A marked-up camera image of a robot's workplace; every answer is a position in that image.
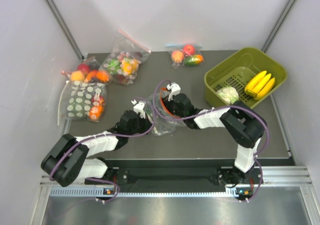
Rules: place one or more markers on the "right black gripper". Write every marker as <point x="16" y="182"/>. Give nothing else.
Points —
<point x="168" y="103"/>

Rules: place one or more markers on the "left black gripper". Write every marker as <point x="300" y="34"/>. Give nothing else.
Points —
<point x="147" y="124"/>

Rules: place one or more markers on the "yellow fake banana bunch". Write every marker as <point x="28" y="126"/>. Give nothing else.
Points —
<point x="259" y="86"/>

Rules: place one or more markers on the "fake green onion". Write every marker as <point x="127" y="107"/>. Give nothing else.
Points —
<point x="150" y="114"/>

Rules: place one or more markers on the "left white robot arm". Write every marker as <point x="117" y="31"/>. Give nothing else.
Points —
<point x="69" y="160"/>

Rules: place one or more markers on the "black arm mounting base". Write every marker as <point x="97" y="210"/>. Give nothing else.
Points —
<point x="173" y="179"/>

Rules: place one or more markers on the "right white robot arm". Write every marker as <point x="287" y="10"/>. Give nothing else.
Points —
<point x="244" y="125"/>

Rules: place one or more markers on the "fake green red mango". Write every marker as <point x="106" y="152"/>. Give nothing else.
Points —
<point x="193" y="60"/>

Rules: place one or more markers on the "fake peach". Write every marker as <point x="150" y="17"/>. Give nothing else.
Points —
<point x="177" y="56"/>

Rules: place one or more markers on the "blue-zip bag with fruit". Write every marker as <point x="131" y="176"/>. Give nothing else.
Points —
<point x="172" y="47"/>

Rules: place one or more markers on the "fake red apple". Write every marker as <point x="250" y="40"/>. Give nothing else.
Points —
<point x="189" y="50"/>

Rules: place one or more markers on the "white-dotted bag with fruit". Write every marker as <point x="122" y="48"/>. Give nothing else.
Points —
<point x="82" y="101"/>

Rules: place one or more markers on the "pink-zip dotted bag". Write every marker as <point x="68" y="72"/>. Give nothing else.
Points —
<point x="126" y="56"/>

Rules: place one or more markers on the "left clear fruit bag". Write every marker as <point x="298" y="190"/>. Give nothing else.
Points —
<point x="88" y="71"/>

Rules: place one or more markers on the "olive green plastic basket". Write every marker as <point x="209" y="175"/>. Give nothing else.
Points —
<point x="236" y="71"/>

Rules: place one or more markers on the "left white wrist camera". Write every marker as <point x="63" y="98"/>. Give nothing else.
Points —
<point x="139" y="108"/>

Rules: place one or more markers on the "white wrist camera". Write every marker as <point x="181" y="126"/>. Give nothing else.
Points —
<point x="139" y="108"/>
<point x="173" y="89"/>

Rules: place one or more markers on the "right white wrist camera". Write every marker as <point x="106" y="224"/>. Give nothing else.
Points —
<point x="173" y="89"/>

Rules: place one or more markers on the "grey slotted cable duct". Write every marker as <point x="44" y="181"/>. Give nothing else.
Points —
<point x="109" y="191"/>

